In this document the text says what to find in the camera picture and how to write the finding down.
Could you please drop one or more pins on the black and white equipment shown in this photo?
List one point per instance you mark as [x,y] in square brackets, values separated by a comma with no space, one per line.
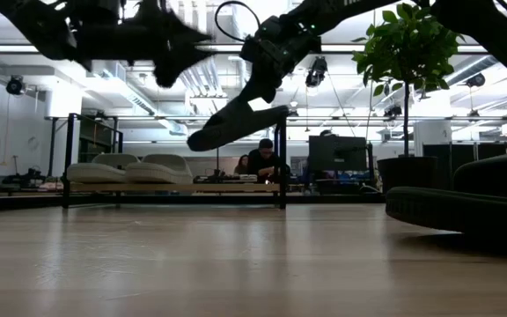
[218,179]

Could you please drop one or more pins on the dark storage rack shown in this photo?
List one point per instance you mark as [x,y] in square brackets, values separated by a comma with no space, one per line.
[95,141]

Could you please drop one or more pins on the person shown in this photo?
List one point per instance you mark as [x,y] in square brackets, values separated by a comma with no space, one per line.
[241,166]
[262,160]

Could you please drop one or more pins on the black computer monitor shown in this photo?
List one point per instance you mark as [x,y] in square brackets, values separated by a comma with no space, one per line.
[337,154]

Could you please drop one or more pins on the black partition screens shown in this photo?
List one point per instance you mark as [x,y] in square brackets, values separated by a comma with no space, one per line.
[446,167]

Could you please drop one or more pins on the black metal wood shelf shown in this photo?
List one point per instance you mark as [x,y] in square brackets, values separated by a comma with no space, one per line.
[174,188]

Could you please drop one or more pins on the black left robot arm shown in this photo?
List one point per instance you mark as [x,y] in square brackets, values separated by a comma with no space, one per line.
[38,26]

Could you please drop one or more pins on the green leafy tree plant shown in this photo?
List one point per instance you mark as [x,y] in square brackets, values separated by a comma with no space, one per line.
[407,48]

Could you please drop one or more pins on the dark green foam slide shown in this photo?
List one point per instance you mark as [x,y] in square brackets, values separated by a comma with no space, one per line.
[456,211]
[236,125]

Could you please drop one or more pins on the black station frame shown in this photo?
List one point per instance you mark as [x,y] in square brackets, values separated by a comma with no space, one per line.
[227,48]

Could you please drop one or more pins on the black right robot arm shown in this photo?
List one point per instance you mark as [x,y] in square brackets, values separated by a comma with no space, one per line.
[491,31]

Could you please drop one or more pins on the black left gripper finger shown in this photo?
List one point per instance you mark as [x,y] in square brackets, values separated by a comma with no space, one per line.
[172,61]
[183,35]

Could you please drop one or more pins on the cream foam slide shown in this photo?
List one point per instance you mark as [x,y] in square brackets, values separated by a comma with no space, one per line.
[95,174]
[159,174]

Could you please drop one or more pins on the black equipment pile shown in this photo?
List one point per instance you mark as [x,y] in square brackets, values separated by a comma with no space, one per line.
[22,179]

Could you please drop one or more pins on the black plant pot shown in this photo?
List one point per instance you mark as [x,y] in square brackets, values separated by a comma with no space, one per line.
[403,171]

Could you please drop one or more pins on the distant thin metal frame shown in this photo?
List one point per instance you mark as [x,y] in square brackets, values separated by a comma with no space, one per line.
[346,118]

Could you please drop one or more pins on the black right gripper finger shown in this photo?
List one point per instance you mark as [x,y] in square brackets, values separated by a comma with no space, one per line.
[264,90]

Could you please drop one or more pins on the blue bins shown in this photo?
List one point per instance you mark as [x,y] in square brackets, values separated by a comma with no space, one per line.
[346,176]

